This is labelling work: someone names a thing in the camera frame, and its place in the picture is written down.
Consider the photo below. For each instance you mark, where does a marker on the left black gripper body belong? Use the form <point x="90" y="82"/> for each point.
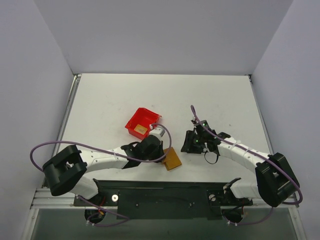
<point x="160" y="152"/>

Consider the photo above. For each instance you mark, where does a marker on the red plastic bin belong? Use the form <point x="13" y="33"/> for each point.
<point x="144" y="117"/>

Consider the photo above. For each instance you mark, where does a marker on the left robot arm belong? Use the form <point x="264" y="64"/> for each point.
<point x="65" y="171"/>

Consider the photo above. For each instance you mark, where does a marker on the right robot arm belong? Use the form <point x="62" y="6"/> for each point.
<point x="275" y="180"/>

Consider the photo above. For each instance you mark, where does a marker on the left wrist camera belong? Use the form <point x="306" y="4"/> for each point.
<point x="157" y="131"/>

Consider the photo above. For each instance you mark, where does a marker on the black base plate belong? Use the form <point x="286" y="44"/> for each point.
<point x="164" y="200"/>

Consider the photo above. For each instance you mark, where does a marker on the aluminium frame rail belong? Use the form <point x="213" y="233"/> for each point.
<point x="43" y="199"/>

